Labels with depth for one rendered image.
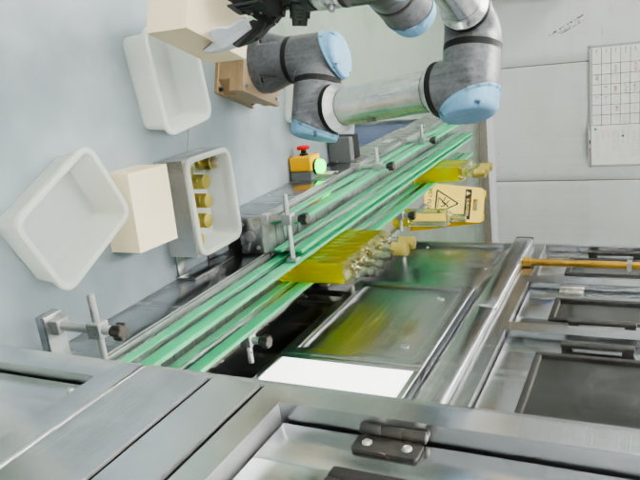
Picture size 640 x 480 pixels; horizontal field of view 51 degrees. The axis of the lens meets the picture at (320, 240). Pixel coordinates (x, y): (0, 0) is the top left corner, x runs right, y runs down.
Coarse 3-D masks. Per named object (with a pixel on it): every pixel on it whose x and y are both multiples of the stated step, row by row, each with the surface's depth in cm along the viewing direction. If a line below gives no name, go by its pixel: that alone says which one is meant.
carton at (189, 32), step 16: (160, 0) 101; (176, 0) 100; (192, 0) 100; (208, 0) 103; (224, 0) 107; (160, 16) 101; (176, 16) 100; (192, 16) 100; (208, 16) 104; (224, 16) 107; (240, 16) 112; (160, 32) 102; (176, 32) 101; (192, 32) 101; (208, 32) 104; (192, 48) 108; (240, 48) 112
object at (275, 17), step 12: (228, 0) 97; (240, 0) 97; (252, 0) 97; (264, 0) 96; (276, 0) 99; (288, 0) 98; (300, 0) 95; (240, 12) 99; (252, 12) 100; (264, 12) 99; (276, 12) 99
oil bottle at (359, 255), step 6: (318, 252) 175; (324, 252) 174; (330, 252) 174; (336, 252) 173; (342, 252) 172; (348, 252) 172; (354, 252) 171; (360, 252) 171; (360, 258) 169; (366, 258) 170; (360, 264) 169
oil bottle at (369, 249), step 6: (324, 246) 179; (330, 246) 178; (336, 246) 178; (342, 246) 177; (348, 246) 176; (354, 246) 176; (360, 246) 175; (366, 246) 175; (372, 246) 176; (366, 252) 174; (372, 252) 174
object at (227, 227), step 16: (192, 160) 147; (224, 160) 160; (224, 176) 161; (192, 192) 147; (208, 192) 164; (224, 192) 163; (192, 208) 148; (208, 208) 164; (224, 208) 164; (224, 224) 165; (240, 224) 164; (208, 240) 160; (224, 240) 159
